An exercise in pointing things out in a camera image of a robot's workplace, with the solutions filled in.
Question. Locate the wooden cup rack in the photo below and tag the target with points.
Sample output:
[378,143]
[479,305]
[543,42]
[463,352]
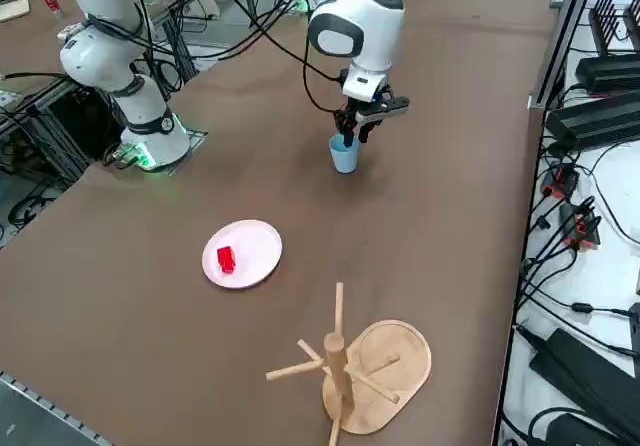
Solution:
[380,361]

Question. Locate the pink plate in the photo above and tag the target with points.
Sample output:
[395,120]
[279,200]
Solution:
[255,251]

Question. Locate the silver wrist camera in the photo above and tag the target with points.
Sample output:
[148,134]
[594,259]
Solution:
[390,107]

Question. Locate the wooden board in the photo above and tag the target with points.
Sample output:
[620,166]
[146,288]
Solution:
[12,10]

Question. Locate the long black power strip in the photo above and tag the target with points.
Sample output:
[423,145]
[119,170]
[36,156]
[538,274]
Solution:
[595,118]

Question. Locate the blue plastic cup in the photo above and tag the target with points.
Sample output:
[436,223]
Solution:
[345,161]

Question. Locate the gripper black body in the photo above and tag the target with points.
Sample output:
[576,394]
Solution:
[355,106]

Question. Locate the short black power strip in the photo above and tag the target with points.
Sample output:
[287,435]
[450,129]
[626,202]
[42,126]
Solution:
[610,71]

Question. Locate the orange black hub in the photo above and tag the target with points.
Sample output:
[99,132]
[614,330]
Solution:
[582,228]
[562,181]

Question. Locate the aluminium edge rail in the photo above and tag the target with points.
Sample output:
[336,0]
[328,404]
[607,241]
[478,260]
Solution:
[20,416]

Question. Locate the aluminium frame post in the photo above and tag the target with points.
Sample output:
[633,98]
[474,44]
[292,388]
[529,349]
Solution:
[565,36]

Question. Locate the dark slotted rack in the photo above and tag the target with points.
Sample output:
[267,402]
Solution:
[607,21]

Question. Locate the white foam sheet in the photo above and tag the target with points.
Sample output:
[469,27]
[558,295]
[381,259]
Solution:
[620,276]

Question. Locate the red block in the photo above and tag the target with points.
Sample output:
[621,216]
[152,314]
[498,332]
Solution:
[226,260]

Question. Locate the black power adapter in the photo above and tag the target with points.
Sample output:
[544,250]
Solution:
[575,366]

